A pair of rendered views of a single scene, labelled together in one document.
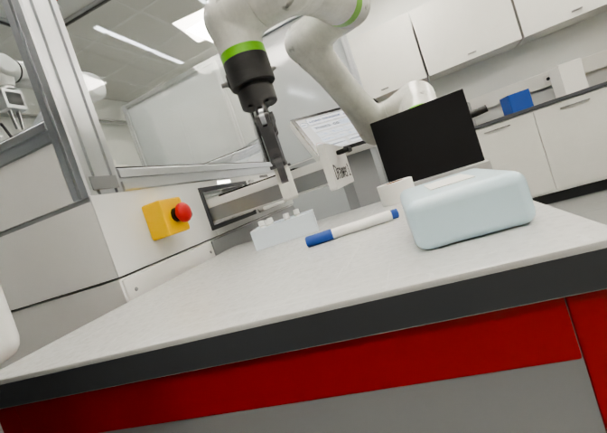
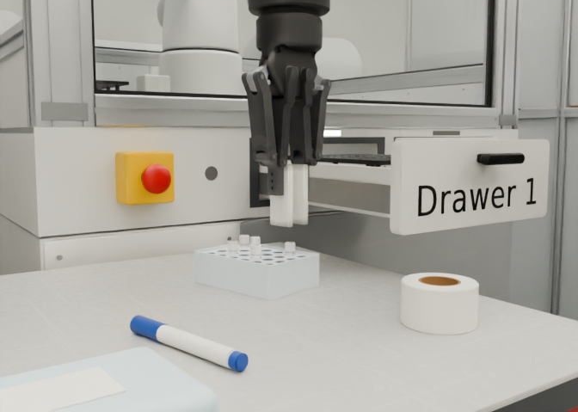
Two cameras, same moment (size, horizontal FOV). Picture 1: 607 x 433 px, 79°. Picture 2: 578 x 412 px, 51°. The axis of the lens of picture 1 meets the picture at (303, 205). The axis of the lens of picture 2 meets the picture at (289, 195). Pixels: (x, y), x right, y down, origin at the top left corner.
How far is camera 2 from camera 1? 0.48 m
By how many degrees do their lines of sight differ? 39
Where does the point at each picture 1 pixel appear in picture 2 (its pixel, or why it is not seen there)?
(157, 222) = (120, 181)
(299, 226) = (248, 278)
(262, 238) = (204, 267)
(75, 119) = (50, 22)
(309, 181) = (374, 197)
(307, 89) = not seen: outside the picture
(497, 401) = not seen: outside the picture
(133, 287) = (56, 254)
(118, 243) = (55, 194)
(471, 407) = not seen: outside the picture
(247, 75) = not seen: outside the picture
